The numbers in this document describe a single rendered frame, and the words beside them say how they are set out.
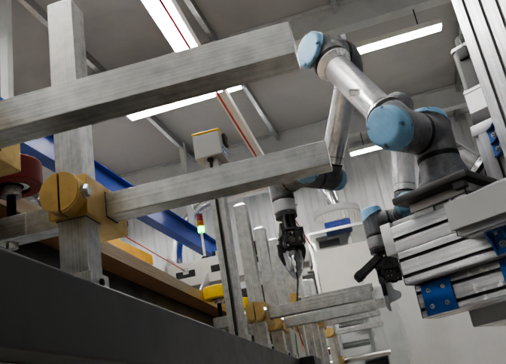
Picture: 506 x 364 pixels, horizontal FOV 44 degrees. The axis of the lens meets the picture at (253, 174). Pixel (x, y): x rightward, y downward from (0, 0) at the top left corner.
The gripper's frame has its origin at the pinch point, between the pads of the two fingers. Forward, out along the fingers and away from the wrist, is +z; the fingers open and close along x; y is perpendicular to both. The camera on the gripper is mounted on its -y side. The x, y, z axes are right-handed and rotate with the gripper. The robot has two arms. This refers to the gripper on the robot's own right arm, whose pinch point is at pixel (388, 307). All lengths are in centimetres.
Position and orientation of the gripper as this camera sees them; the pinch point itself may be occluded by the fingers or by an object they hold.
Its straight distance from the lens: 221.3
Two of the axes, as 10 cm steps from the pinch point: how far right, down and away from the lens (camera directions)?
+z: 1.6, 9.2, -3.7
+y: 9.6, -2.3, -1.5
